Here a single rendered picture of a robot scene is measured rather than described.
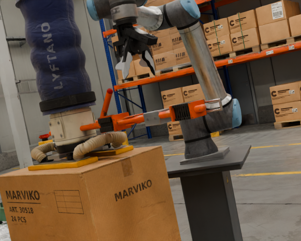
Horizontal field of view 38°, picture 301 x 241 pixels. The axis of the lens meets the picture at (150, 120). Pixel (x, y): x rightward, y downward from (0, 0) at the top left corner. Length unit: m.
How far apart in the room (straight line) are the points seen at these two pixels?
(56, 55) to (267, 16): 7.54
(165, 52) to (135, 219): 8.69
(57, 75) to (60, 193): 0.45
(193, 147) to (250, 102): 8.30
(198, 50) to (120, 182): 0.90
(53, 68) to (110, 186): 0.51
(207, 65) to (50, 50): 0.85
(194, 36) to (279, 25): 6.81
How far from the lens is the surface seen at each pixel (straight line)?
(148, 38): 1.42
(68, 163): 1.62
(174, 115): 1.34
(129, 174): 1.57
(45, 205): 1.67
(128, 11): 1.48
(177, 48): 9.96
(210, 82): 2.23
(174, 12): 2.13
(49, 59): 1.69
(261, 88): 10.53
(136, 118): 1.46
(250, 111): 10.65
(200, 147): 2.35
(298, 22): 8.79
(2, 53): 5.39
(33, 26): 1.74
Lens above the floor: 1.14
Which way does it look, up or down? 3 degrees down
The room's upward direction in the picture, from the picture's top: 11 degrees counter-clockwise
